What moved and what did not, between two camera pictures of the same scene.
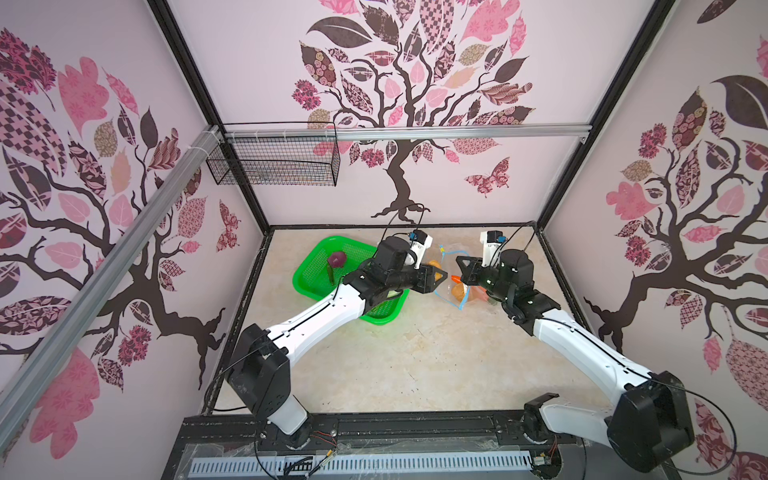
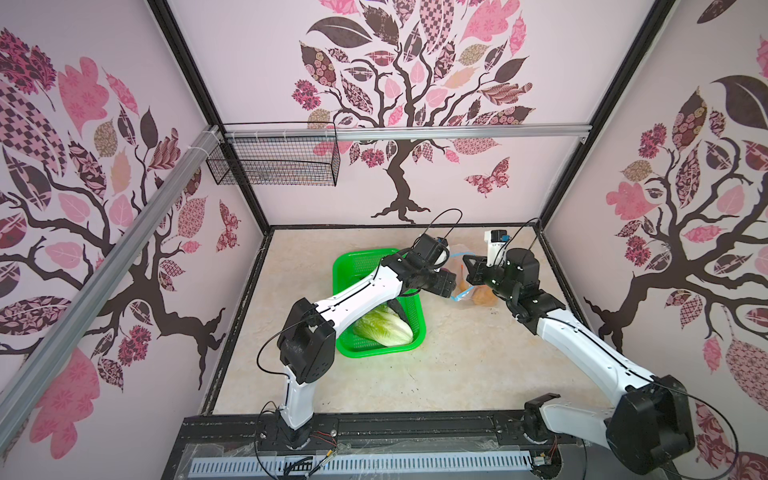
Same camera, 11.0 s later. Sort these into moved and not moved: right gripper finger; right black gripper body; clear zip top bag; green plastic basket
Moved: green plastic basket
Not moved: clear zip top bag; right gripper finger; right black gripper body
